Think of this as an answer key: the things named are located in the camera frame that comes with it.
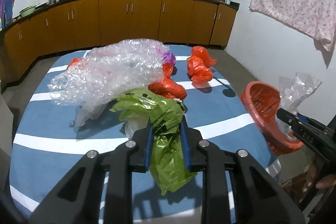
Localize clear plastic bag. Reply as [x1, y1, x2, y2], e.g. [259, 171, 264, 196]
[278, 72, 323, 135]

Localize green basin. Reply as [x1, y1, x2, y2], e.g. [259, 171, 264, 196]
[19, 6, 36, 18]

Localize purple blue hanging cloth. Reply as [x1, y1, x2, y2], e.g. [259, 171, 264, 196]
[0, 0, 15, 30]

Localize red plastic waste basket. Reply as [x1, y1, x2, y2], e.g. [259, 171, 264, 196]
[240, 81, 303, 156]

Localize purple plastic bag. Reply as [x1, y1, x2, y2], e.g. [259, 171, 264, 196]
[162, 51, 177, 66]

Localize clear bubble wrap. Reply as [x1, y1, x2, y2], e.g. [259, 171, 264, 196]
[48, 39, 171, 127]

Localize lower wooden kitchen cabinets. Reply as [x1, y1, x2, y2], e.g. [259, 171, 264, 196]
[1, 0, 237, 83]

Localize orange bag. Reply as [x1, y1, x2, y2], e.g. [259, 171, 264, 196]
[148, 63, 187, 100]
[67, 58, 81, 69]
[187, 46, 217, 83]

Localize blue white striped tablecloth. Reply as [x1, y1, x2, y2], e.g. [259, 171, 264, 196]
[9, 45, 281, 223]

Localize person hand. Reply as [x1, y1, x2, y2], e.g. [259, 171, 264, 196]
[301, 155, 336, 195]

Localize green plastic bag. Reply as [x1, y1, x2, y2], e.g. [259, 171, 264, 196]
[110, 89, 197, 196]

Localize orange bag far right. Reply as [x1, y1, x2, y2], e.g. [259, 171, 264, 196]
[187, 46, 217, 83]

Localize orange bag near centre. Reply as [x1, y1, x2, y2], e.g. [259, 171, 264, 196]
[148, 63, 187, 100]

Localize orange bag far left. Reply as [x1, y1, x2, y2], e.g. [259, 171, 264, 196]
[67, 58, 81, 69]

